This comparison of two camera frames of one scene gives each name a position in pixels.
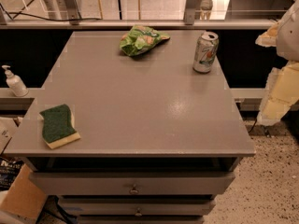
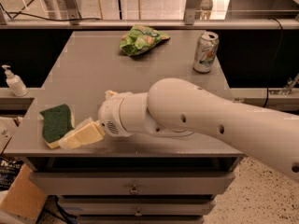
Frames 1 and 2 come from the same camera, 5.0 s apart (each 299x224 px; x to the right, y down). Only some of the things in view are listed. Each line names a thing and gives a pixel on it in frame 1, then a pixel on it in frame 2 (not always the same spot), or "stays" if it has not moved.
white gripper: [289, 36] -> [108, 116]
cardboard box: [24, 198] stays
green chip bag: [139, 38] stays
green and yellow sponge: [58, 127] stays
